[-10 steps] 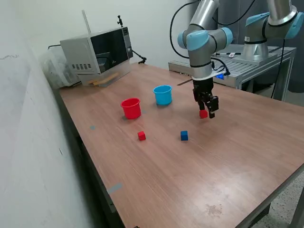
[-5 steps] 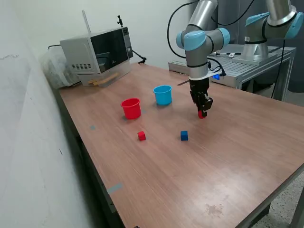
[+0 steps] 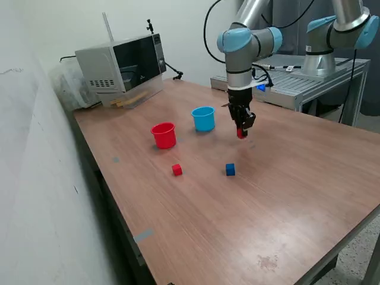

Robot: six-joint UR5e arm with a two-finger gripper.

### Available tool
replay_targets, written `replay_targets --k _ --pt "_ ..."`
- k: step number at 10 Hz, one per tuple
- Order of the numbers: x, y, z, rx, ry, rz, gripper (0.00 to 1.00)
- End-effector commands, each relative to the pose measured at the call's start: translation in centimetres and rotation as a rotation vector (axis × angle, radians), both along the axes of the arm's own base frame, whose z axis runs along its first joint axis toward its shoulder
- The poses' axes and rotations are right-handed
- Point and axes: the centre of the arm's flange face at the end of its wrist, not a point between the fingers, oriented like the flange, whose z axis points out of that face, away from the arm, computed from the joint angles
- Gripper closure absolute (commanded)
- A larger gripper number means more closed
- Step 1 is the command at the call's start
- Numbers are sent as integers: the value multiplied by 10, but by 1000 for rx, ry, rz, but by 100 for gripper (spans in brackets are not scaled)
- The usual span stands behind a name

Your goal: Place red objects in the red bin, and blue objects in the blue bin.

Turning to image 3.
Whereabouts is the clear acrylic stand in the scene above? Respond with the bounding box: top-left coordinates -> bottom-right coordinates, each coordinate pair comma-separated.
96,77 -> 164,109

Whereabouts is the silver microwave oven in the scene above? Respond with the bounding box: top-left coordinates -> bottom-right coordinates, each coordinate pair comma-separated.
74,33 -> 167,93

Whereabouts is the white thin rod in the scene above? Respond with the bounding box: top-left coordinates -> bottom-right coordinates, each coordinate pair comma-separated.
102,12 -> 115,42

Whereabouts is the metal connector with tagged cable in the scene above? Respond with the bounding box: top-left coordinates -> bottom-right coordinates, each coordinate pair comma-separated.
253,62 -> 302,72

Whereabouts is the blue plastic cup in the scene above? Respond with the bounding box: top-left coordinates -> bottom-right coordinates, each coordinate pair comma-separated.
191,106 -> 216,133

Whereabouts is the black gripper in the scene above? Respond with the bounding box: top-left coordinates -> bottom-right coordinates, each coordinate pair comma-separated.
227,87 -> 257,139

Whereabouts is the red plastic cup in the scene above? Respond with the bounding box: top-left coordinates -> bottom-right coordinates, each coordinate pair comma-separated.
150,122 -> 177,150

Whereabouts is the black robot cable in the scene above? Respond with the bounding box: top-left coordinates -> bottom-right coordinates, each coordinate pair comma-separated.
203,0 -> 315,64

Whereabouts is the black base power cable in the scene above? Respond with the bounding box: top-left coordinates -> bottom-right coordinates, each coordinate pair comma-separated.
337,49 -> 357,123

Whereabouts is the aluminium robot base platform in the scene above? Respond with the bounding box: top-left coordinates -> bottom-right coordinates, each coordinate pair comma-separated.
210,54 -> 372,127

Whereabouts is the grey tape strip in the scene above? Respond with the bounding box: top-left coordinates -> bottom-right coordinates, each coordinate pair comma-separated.
132,228 -> 155,243

